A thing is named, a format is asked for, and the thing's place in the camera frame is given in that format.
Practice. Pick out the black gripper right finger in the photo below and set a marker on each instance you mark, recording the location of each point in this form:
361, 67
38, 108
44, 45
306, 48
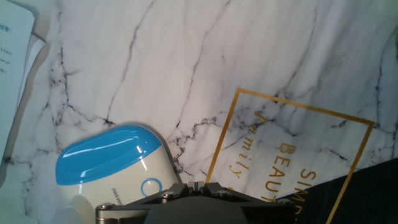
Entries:
214, 189

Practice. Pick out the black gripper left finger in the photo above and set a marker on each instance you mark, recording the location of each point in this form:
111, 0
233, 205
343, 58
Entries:
177, 190

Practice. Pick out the blue and white desk lamp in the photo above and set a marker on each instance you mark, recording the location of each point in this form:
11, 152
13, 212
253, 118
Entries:
105, 155

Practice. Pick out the pink black marble print cloth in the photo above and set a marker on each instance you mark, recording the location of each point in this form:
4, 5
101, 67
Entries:
217, 62

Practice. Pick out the printed text paper sheet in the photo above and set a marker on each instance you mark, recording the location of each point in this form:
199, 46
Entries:
12, 77

